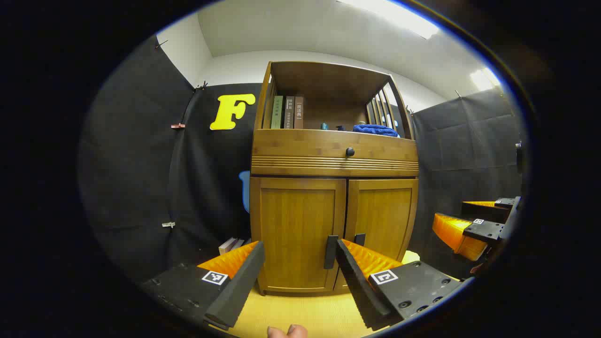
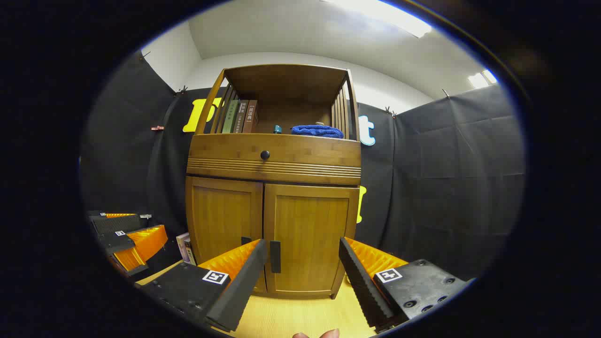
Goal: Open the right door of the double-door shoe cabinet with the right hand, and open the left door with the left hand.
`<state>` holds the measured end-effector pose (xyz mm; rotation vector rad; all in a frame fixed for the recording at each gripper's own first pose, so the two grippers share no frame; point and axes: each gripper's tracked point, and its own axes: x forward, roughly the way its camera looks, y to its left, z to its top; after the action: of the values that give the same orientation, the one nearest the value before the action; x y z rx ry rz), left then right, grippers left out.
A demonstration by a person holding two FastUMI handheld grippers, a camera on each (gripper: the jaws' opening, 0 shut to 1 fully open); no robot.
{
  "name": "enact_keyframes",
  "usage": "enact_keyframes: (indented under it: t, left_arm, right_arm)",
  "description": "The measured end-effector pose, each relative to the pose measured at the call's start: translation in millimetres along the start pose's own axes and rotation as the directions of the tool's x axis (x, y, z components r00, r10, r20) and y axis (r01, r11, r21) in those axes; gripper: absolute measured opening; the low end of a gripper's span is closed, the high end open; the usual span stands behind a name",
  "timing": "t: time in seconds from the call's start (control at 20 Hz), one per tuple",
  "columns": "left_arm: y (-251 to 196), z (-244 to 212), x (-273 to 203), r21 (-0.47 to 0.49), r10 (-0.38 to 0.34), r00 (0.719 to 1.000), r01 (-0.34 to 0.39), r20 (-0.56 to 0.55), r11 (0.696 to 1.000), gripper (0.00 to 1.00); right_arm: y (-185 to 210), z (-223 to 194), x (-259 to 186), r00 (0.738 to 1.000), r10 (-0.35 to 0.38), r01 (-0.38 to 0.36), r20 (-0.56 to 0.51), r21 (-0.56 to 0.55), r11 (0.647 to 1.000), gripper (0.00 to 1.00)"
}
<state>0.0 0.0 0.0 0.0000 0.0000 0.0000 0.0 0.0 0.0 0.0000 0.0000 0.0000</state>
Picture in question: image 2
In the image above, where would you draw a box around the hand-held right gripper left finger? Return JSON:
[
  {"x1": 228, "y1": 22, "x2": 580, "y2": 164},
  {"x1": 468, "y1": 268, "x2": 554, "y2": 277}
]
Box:
[{"x1": 140, "y1": 238, "x2": 268, "y2": 333}]

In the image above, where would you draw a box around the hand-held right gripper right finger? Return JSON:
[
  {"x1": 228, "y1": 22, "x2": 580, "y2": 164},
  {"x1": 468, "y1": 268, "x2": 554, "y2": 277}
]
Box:
[{"x1": 338, "y1": 237, "x2": 472, "y2": 331}]

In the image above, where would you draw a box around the wooden cabinet door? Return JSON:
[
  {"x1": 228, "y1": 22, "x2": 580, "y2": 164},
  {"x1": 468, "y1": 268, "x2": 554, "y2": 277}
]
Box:
[
  {"x1": 263, "y1": 183, "x2": 360, "y2": 296},
  {"x1": 186, "y1": 176, "x2": 264, "y2": 292}
]

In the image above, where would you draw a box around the wooden double-door shoe cabinet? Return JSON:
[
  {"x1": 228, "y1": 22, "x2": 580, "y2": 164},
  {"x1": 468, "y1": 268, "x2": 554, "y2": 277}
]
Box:
[{"x1": 185, "y1": 64, "x2": 362, "y2": 300}]

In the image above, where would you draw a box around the pale book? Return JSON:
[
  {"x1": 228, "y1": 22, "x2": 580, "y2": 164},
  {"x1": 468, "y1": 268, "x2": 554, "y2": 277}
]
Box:
[{"x1": 176, "y1": 232, "x2": 197, "y2": 266}]

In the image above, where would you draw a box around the dark brown book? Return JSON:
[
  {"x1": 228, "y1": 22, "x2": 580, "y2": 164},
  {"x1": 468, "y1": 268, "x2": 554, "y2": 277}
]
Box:
[{"x1": 233, "y1": 100, "x2": 249, "y2": 134}]

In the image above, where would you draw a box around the blue towel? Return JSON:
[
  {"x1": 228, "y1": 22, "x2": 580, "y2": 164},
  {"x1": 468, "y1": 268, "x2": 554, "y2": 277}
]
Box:
[{"x1": 291, "y1": 124, "x2": 344, "y2": 139}]

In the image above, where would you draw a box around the reddish brown book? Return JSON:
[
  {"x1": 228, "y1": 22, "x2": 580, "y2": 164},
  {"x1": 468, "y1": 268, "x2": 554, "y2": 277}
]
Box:
[{"x1": 242, "y1": 100, "x2": 259, "y2": 134}]

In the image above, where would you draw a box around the small ceiling light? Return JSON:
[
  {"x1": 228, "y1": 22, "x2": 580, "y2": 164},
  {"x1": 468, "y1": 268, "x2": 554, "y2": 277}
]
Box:
[{"x1": 467, "y1": 69, "x2": 498, "y2": 89}]

